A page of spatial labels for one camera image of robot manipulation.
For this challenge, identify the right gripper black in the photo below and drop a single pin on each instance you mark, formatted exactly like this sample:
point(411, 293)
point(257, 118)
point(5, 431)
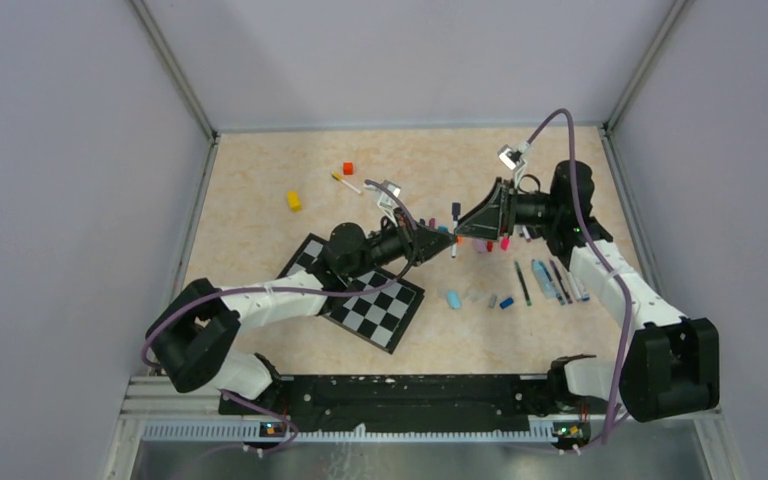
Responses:
point(494, 217)

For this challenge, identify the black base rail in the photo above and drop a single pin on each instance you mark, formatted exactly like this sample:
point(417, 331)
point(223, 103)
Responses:
point(481, 403)

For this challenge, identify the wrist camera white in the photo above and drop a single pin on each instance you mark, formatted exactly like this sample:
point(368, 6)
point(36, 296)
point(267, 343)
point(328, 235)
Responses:
point(387, 191)
point(516, 160)

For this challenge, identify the black white chessboard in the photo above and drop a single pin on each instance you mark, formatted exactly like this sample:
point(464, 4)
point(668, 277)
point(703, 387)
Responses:
point(380, 318)

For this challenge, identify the thin dark pen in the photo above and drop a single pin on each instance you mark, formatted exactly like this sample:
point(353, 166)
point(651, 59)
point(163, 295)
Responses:
point(560, 282)

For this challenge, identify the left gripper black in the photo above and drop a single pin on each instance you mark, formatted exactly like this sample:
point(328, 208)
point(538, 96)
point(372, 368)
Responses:
point(427, 243)

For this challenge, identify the yellow block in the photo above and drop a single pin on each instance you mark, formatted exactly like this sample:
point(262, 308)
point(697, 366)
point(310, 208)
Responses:
point(293, 201)

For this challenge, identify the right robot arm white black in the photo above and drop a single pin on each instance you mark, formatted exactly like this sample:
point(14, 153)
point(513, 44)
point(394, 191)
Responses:
point(667, 363)

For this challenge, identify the light blue eraser bar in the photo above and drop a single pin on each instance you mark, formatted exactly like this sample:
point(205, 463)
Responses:
point(543, 279)

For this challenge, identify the black gel pen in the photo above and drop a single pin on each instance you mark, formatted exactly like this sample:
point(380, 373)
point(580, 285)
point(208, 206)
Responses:
point(522, 282)

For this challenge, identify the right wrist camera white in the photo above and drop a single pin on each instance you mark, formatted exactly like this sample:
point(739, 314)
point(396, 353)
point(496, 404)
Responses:
point(516, 160)

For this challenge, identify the white marker blue band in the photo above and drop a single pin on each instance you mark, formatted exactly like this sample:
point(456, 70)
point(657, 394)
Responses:
point(584, 295)

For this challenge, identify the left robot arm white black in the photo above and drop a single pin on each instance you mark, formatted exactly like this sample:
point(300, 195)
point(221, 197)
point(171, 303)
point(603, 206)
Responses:
point(192, 339)

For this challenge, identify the light blue highlighter cap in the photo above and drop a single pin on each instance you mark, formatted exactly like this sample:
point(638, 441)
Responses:
point(453, 300)

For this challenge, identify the white marker magenta end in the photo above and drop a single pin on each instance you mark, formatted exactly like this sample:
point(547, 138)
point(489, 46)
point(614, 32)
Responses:
point(527, 234)

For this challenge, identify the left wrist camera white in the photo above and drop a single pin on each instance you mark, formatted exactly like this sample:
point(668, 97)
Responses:
point(387, 191)

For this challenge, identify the dark blue marker cap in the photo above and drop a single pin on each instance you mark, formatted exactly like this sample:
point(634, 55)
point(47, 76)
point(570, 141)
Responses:
point(455, 211)

